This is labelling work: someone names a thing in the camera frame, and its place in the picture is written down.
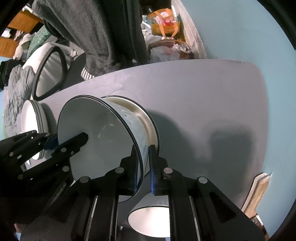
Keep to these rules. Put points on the striped cloth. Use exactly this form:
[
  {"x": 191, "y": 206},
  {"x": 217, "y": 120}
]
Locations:
[{"x": 86, "y": 74}]

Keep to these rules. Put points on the dark grey fleece blanket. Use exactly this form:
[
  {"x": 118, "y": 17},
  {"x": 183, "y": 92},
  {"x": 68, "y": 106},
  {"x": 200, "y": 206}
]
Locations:
[{"x": 92, "y": 34}]

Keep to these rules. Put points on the wooden louvred wardrobe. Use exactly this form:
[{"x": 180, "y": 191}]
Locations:
[{"x": 23, "y": 22}]

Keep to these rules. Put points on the wooden board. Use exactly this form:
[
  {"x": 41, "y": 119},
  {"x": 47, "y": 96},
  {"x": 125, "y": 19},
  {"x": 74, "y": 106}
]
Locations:
[{"x": 256, "y": 190}]

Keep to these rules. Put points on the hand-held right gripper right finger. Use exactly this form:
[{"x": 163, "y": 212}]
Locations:
[{"x": 152, "y": 172}]

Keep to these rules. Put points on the small white plate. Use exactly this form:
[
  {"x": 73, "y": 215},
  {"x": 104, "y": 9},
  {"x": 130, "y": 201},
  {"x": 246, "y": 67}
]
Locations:
[{"x": 27, "y": 120}]

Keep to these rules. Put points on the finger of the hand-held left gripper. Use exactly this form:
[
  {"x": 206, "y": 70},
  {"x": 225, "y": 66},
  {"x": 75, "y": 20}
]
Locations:
[
  {"x": 30, "y": 141},
  {"x": 69, "y": 148}
]

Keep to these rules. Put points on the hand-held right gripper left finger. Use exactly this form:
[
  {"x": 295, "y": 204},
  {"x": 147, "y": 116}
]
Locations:
[{"x": 134, "y": 172}]

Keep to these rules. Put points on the black office chair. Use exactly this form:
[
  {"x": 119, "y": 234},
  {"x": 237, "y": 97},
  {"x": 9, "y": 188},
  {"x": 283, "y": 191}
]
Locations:
[{"x": 74, "y": 67}]

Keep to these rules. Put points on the grey quilted duvet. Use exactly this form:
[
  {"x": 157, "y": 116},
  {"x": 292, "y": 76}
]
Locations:
[{"x": 16, "y": 97}]

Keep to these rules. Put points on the white plastic bag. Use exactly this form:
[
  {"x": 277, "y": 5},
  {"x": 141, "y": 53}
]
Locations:
[{"x": 159, "y": 52}]

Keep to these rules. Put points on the black clothes pile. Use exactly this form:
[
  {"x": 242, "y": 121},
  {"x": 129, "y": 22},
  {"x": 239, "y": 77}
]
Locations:
[{"x": 7, "y": 69}]

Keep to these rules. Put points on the orange shopping bag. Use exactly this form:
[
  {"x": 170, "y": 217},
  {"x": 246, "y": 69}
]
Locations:
[{"x": 165, "y": 29}]

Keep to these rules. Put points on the green checked tablecloth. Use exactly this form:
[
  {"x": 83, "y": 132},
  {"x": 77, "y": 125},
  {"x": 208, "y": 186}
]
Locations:
[{"x": 38, "y": 38}]

